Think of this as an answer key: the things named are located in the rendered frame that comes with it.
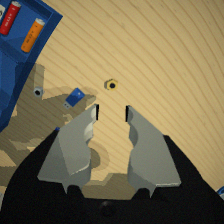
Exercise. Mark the orange battery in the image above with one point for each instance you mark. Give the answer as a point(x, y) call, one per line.
point(32, 35)

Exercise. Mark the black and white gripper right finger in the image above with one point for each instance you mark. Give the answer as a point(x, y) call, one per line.
point(158, 164)

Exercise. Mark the red aa battery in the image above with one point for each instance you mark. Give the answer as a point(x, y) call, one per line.
point(9, 17)

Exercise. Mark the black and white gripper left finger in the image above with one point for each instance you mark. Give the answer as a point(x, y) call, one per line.
point(61, 159)

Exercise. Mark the blue bin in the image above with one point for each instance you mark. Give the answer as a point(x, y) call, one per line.
point(10, 44)

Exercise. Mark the grey hex nut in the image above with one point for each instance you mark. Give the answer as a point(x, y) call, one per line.
point(38, 91)

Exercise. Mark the brass hex nut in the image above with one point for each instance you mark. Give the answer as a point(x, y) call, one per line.
point(112, 84)

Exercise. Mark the blue usb stick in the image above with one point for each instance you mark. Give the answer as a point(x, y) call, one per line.
point(73, 98)

